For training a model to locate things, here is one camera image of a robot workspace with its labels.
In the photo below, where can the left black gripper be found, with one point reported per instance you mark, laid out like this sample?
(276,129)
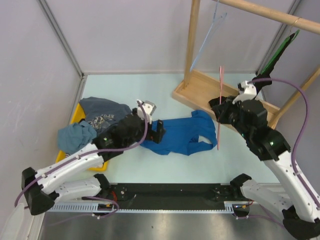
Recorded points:
(156,136)

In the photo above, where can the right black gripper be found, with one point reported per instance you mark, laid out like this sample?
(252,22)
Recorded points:
(239,103)

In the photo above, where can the blue tank top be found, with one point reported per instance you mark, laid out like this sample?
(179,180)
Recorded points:
(186,136)

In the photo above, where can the pink wire hanger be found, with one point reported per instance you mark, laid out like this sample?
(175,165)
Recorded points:
(221,79)

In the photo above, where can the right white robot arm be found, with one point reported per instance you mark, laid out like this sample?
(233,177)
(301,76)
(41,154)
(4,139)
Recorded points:
(299,213)

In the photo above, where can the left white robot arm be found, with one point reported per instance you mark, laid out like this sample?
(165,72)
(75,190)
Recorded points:
(45,187)

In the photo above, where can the black garment on hanger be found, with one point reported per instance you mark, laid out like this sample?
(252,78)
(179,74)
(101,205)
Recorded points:
(258,85)

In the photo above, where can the green hanger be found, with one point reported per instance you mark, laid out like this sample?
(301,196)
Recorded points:
(278,53)

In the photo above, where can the wooden clothes rack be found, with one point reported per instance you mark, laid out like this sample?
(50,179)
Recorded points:
(197,88)

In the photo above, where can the grey-blue printed t-shirt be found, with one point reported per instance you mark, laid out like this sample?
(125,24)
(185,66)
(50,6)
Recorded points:
(102,113)

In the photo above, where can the yellow plastic basket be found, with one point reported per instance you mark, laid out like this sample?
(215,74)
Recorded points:
(79,114)

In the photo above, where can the light teal garment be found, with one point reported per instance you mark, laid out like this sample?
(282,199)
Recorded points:
(75,136)

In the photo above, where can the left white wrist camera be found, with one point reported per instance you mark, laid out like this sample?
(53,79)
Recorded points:
(146,110)

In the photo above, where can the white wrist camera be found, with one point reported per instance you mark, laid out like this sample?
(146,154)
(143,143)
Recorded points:
(146,110)
(246,91)

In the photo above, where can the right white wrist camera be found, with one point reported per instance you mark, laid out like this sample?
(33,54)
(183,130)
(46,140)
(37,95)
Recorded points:
(246,91)

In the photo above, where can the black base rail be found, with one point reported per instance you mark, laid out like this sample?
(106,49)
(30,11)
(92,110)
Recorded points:
(189,197)

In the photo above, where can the light blue wire hanger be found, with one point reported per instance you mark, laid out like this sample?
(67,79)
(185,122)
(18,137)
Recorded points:
(215,25)

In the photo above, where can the aluminium frame post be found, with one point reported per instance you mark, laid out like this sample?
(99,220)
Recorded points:
(60,36)

